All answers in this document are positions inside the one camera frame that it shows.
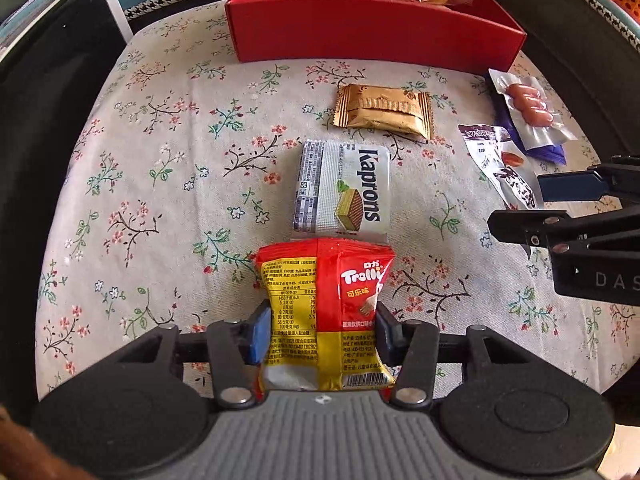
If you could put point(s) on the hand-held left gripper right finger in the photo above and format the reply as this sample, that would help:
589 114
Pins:
386 335

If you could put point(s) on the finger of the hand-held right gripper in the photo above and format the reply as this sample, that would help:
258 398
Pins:
530 230
570 186

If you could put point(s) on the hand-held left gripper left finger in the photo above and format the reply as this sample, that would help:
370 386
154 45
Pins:
260 335

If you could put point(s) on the small white brown packet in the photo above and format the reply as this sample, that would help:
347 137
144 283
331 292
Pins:
500 170

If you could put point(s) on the red yellow gummy packet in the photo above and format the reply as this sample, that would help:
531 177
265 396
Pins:
320 300

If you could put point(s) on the red cardboard box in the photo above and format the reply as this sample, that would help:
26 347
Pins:
375 35

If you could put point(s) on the person's left forearm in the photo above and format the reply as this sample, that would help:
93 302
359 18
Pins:
20 445

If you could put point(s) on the purple packet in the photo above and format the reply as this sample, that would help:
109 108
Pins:
547 152

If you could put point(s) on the clear sausage packet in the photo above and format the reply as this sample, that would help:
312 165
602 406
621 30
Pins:
530 102

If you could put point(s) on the grey wafer packet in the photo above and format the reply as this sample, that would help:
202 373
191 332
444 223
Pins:
345 190

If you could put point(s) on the floral cloth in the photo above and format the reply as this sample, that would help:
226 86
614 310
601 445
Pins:
175 185

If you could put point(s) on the gold foil packet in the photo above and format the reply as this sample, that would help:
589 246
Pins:
380 110

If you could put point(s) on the black glass side table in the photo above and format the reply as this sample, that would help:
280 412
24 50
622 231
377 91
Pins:
55 35

